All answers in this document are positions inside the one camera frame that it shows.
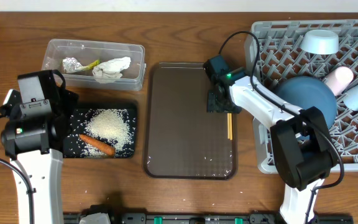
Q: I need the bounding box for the wooden chopstick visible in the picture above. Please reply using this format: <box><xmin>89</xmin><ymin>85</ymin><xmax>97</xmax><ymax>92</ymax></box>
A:
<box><xmin>227</xmin><ymin>113</ymin><xmax>233</xmax><ymax>141</ymax></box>
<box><xmin>227</xmin><ymin>113</ymin><xmax>232</xmax><ymax>140</ymax></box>

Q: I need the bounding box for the green foil snack wrapper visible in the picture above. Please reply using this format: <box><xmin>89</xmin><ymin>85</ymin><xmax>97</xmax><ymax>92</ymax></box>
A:
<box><xmin>62</xmin><ymin>57</ymin><xmax>100</xmax><ymax>73</ymax></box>

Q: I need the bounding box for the orange carrot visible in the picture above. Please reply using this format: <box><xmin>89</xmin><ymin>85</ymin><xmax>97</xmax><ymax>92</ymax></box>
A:
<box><xmin>79</xmin><ymin>134</ymin><xmax>116</xmax><ymax>156</ymax></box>

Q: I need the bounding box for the white rice pile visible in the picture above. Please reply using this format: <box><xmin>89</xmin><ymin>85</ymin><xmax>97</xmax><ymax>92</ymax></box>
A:
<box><xmin>63</xmin><ymin>108</ymin><xmax>137</xmax><ymax>158</ymax></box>

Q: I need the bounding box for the white tissue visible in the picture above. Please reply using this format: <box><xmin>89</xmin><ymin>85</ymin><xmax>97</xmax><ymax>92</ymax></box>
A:
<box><xmin>93</xmin><ymin>57</ymin><xmax>131</xmax><ymax>84</ymax></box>

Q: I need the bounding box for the dark blue plate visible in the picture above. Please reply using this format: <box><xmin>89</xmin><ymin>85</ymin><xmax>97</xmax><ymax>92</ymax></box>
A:
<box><xmin>274</xmin><ymin>76</ymin><xmax>337</xmax><ymax>129</ymax></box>

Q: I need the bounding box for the light blue bowl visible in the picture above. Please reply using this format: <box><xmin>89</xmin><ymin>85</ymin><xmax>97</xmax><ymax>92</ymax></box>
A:
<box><xmin>300</xmin><ymin>30</ymin><xmax>339</xmax><ymax>55</ymax></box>

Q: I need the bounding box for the white pink cup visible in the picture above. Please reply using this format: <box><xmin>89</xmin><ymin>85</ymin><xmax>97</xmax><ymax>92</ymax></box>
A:
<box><xmin>323</xmin><ymin>67</ymin><xmax>354</xmax><ymax>96</ymax></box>

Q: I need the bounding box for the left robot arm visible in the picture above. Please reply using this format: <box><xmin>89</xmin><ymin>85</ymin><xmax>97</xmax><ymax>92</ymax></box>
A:
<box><xmin>0</xmin><ymin>70</ymin><xmax>78</xmax><ymax>223</ymax></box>

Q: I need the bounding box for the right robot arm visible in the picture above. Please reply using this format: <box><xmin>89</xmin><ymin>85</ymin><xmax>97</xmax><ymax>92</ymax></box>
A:
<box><xmin>203</xmin><ymin>55</ymin><xmax>344</xmax><ymax>223</ymax></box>

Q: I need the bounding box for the black waste tray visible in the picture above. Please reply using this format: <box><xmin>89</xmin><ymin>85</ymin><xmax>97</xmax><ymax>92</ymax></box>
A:
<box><xmin>62</xmin><ymin>101</ymin><xmax>139</xmax><ymax>159</ymax></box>

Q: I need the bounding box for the grey dishwasher rack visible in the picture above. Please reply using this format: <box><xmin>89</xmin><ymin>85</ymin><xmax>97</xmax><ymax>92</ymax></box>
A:
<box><xmin>244</xmin><ymin>19</ymin><xmax>358</xmax><ymax>172</ymax></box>

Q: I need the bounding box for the brown serving tray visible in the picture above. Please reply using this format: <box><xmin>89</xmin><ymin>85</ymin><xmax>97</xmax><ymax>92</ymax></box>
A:
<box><xmin>144</xmin><ymin>62</ymin><xmax>237</xmax><ymax>180</ymax></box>

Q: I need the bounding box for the clear plastic bin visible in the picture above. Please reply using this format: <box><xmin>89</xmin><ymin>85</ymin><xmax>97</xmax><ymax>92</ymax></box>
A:
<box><xmin>42</xmin><ymin>39</ymin><xmax>146</xmax><ymax>91</ymax></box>

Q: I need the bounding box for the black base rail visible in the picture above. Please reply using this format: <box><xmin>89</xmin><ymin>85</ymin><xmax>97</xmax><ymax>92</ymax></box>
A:
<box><xmin>63</xmin><ymin>205</ymin><xmax>354</xmax><ymax>224</ymax></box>

